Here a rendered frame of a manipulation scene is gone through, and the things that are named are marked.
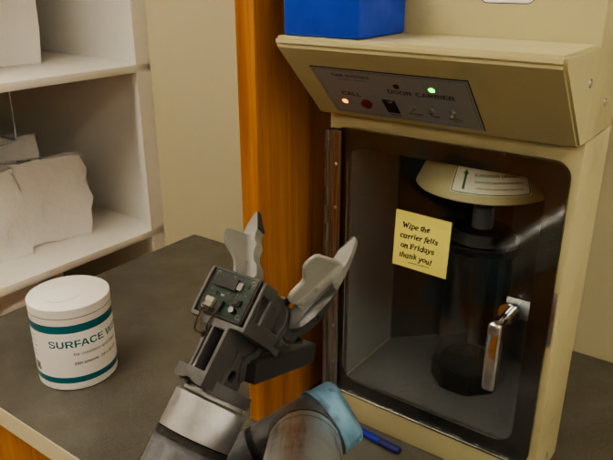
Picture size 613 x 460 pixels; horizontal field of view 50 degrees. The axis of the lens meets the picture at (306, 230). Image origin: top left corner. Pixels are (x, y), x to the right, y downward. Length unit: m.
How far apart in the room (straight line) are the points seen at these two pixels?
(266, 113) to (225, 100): 0.74
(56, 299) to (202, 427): 0.54
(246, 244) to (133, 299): 0.71
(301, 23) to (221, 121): 0.88
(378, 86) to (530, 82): 0.17
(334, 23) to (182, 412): 0.42
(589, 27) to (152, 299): 1.00
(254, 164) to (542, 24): 0.38
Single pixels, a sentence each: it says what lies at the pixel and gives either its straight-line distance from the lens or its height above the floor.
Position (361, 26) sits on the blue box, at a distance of 0.71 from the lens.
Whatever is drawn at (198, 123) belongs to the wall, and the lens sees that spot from 1.66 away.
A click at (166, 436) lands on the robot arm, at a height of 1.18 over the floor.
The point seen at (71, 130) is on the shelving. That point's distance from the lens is 2.07.
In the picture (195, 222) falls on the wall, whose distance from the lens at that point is 1.76.
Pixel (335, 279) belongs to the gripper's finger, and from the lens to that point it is 0.67.
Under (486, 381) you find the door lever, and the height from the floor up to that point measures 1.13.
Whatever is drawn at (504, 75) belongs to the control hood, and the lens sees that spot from 0.65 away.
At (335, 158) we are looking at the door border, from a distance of 0.87.
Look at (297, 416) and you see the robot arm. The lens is 0.66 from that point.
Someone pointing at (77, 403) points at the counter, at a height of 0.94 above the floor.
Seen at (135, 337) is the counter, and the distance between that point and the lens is 1.29.
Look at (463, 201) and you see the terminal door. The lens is 0.79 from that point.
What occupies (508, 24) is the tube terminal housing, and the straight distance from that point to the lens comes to 0.76.
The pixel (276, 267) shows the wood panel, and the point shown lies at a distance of 0.93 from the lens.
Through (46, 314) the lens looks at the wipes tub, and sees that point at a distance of 1.10.
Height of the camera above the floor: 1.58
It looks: 22 degrees down
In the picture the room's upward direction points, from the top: straight up
